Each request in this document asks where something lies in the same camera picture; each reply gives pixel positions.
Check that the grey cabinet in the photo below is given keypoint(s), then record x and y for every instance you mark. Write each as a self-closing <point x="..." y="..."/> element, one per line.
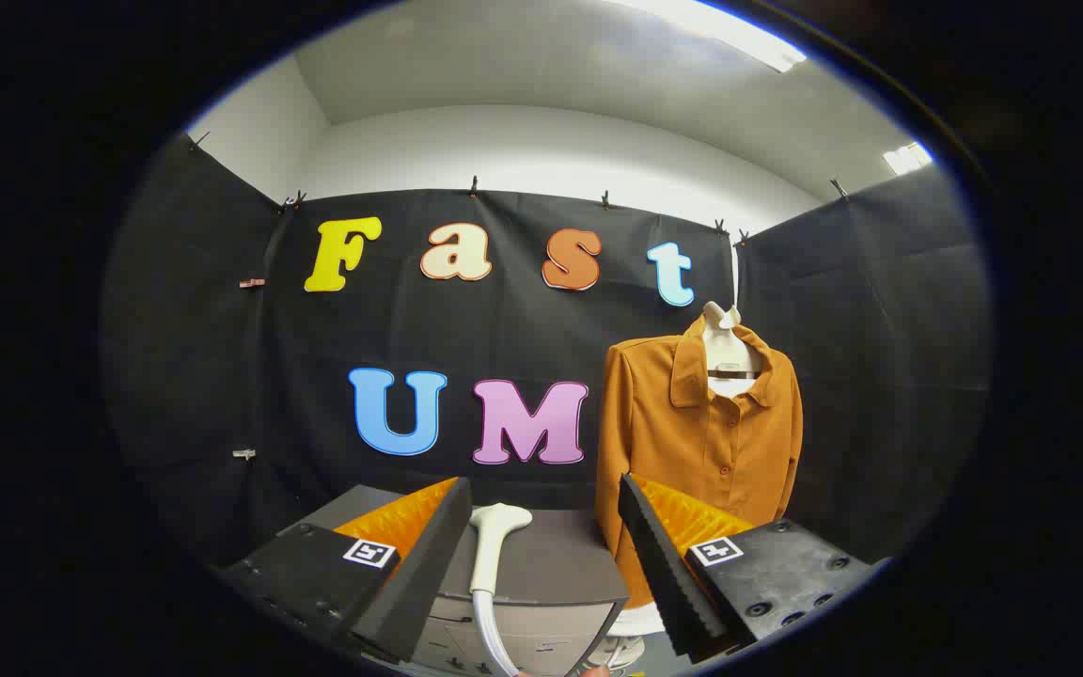
<point x="551" y="564"/>

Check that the orange button shirt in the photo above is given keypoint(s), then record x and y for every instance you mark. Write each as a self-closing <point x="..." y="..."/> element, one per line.
<point x="673" y="442"/>

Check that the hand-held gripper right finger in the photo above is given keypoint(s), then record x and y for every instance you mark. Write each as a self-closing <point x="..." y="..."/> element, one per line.
<point x="664" y="574"/>

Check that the long ceiling light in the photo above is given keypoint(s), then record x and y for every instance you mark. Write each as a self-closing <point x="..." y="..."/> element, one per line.
<point x="729" y="36"/>

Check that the small ceiling light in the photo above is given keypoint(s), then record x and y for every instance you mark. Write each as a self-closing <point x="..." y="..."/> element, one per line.
<point x="908" y="157"/>

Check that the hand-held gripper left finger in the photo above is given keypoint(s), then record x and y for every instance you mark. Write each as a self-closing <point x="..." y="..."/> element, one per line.
<point x="419" y="583"/>

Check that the white clothes hanger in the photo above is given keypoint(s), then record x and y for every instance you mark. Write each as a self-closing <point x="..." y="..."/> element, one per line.
<point x="725" y="353"/>

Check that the white stand base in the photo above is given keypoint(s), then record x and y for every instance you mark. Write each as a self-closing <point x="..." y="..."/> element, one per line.
<point x="637" y="621"/>

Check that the white hanger pole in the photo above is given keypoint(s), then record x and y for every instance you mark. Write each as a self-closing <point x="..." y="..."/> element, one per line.
<point x="734" y="273"/>

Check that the row of black clips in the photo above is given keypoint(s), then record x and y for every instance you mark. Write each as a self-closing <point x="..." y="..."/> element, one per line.
<point x="473" y="185"/>

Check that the white garment steamer head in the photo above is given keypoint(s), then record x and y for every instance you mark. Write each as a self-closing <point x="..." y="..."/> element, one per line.
<point x="488" y="550"/>

